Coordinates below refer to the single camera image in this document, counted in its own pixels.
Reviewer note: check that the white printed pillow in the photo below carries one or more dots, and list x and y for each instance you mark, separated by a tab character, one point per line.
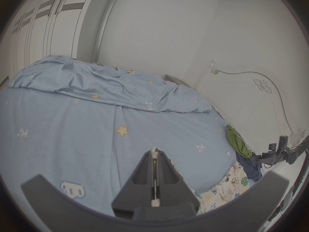
130	71

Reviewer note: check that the green garment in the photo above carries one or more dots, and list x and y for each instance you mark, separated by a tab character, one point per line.
237	142

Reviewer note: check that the dark blue garment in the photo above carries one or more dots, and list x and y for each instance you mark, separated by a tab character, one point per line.
251	169

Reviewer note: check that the pale blue quilt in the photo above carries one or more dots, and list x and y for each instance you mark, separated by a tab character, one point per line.
96	83

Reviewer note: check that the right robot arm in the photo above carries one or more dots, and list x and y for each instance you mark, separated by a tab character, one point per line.
293	152

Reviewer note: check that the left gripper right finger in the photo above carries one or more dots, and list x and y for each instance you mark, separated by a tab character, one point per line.
178	195

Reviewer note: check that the grey pillow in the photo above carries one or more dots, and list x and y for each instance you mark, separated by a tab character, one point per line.
176	80

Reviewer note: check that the white wardrobe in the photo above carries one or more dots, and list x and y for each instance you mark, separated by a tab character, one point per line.
60	32

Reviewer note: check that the white printed pyjama top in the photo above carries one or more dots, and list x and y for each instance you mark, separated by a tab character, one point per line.
227	185

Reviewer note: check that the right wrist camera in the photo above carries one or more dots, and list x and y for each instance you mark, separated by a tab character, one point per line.
272	147

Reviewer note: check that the bed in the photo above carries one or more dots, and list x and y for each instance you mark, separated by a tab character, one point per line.
72	134

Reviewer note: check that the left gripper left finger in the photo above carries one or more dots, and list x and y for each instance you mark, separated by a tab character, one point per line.
130	199

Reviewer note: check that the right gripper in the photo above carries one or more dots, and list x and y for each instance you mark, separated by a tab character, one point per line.
269	158

